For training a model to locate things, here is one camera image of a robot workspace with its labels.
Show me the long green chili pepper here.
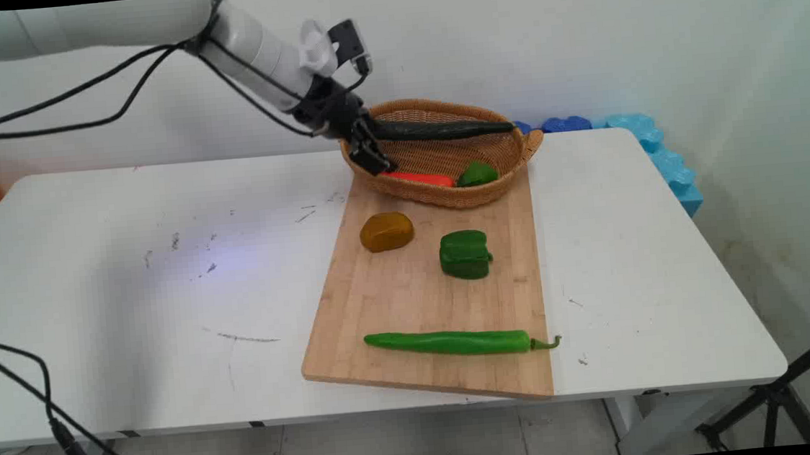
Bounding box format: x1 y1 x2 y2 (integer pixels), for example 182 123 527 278
362 318 564 366

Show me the light blue foam mat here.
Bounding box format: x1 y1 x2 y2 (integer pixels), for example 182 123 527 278
593 107 707 226

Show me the black wrist camera white mount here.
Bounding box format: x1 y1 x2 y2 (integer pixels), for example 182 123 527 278
296 15 374 82

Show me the dark green cucumber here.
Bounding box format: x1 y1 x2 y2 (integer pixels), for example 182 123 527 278
368 108 517 149

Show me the wooden cutting board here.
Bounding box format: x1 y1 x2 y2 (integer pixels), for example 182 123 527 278
287 162 556 419

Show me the dark blue foam mat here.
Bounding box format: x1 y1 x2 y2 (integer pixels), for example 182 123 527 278
512 114 595 137

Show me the red carrot in basket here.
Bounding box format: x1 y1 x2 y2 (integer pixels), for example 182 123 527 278
380 165 457 193

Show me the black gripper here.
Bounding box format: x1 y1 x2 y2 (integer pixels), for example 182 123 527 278
289 68 399 183

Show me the white table leg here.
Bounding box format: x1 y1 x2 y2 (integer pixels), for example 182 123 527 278
601 384 760 455

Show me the yellow brown potato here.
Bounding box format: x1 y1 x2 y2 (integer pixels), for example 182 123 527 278
358 210 417 255

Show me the woven wicker basket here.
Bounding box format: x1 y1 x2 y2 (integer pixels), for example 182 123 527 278
336 88 551 219

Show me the large green bell pepper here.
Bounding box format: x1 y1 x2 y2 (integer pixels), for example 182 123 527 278
437 228 496 283

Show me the small green bell pepper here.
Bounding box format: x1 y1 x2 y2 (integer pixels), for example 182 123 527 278
454 159 501 189

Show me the black tripod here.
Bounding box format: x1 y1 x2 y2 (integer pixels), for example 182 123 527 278
687 322 810 455

